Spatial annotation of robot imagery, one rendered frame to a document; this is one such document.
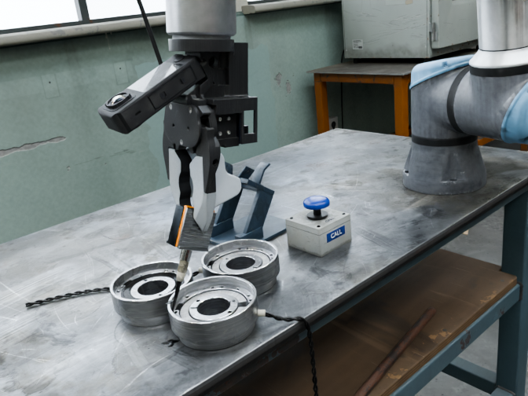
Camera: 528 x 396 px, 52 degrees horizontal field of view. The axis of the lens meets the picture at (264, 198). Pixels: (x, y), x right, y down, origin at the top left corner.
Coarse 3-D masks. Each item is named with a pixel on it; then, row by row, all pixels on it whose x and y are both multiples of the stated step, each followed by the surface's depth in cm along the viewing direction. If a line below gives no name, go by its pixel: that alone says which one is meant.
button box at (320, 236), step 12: (300, 216) 82; (312, 216) 81; (324, 216) 80; (336, 216) 81; (348, 216) 81; (288, 228) 82; (300, 228) 80; (312, 228) 78; (324, 228) 78; (336, 228) 80; (348, 228) 81; (288, 240) 83; (300, 240) 81; (312, 240) 79; (324, 240) 78; (336, 240) 80; (348, 240) 82; (312, 252) 80; (324, 252) 79
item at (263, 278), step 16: (240, 240) 77; (256, 240) 77; (208, 256) 75; (240, 256) 75; (256, 256) 74; (272, 256) 74; (208, 272) 70; (224, 272) 71; (240, 272) 68; (256, 272) 68; (272, 272) 70; (256, 288) 70
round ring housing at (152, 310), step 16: (128, 272) 72; (144, 272) 74; (176, 272) 73; (112, 288) 68; (144, 288) 71; (160, 288) 72; (128, 304) 65; (144, 304) 64; (160, 304) 65; (128, 320) 67; (144, 320) 66; (160, 320) 66
